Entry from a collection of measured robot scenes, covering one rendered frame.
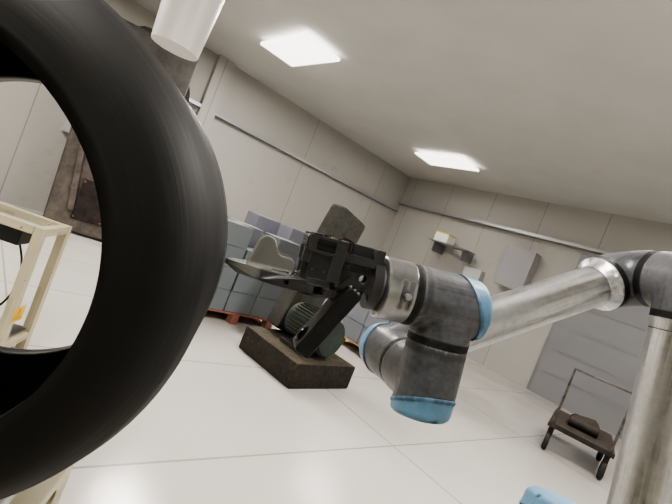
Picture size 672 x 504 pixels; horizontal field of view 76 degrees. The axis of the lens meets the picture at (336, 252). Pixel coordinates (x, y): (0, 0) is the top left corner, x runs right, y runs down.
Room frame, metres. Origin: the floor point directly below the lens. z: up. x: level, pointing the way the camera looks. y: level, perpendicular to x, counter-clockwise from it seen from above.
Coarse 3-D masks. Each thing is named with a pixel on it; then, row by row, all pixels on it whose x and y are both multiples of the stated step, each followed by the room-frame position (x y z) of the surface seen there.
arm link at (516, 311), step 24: (600, 264) 0.88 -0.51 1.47; (624, 264) 0.87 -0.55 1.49; (528, 288) 0.84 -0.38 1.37; (552, 288) 0.84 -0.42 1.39; (576, 288) 0.84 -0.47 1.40; (600, 288) 0.85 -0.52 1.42; (624, 288) 0.85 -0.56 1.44; (504, 312) 0.79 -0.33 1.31; (528, 312) 0.80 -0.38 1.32; (552, 312) 0.82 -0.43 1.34; (576, 312) 0.85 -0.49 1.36; (384, 336) 0.73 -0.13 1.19; (504, 336) 0.80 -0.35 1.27
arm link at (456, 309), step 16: (432, 272) 0.61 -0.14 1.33; (448, 272) 0.63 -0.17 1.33; (432, 288) 0.59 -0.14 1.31; (448, 288) 0.59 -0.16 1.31; (464, 288) 0.60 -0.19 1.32; (480, 288) 0.61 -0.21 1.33; (416, 304) 0.58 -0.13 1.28; (432, 304) 0.58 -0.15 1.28; (448, 304) 0.59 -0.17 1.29; (464, 304) 0.59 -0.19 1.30; (480, 304) 0.60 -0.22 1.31; (416, 320) 0.59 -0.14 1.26; (432, 320) 0.59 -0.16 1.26; (448, 320) 0.59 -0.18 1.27; (464, 320) 0.60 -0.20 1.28; (480, 320) 0.60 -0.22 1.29; (432, 336) 0.59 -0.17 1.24; (448, 336) 0.59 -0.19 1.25; (464, 336) 0.60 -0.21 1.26; (480, 336) 0.61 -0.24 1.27
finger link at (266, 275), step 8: (264, 272) 0.55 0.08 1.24; (272, 272) 0.55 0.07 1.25; (264, 280) 0.55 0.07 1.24; (272, 280) 0.55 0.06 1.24; (280, 280) 0.55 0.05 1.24; (288, 280) 0.55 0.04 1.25; (296, 280) 0.55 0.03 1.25; (304, 280) 0.55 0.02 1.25; (288, 288) 0.55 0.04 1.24; (296, 288) 0.55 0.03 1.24; (304, 288) 0.55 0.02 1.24; (312, 288) 0.55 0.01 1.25; (320, 288) 0.59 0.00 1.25
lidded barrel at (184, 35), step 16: (176, 0) 3.40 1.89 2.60; (192, 0) 3.42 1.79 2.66; (208, 0) 3.49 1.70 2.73; (224, 0) 3.67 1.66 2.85; (160, 16) 3.44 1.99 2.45; (176, 16) 3.41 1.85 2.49; (192, 16) 3.45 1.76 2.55; (208, 16) 3.54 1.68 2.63; (160, 32) 3.42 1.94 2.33; (176, 32) 3.42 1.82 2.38; (192, 32) 3.48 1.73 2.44; (208, 32) 3.63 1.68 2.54; (176, 48) 3.59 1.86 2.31; (192, 48) 3.53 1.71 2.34
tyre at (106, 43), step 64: (0, 0) 0.35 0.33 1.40; (64, 0) 0.37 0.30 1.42; (0, 64) 0.59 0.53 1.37; (64, 64) 0.36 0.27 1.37; (128, 64) 0.39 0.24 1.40; (128, 128) 0.38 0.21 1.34; (192, 128) 0.44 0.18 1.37; (128, 192) 0.38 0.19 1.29; (192, 192) 0.42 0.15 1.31; (128, 256) 0.38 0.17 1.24; (192, 256) 0.42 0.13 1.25; (128, 320) 0.39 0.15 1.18; (192, 320) 0.44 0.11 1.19; (0, 384) 0.61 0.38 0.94; (64, 384) 0.38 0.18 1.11; (128, 384) 0.40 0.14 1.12; (0, 448) 0.37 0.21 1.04; (64, 448) 0.40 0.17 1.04
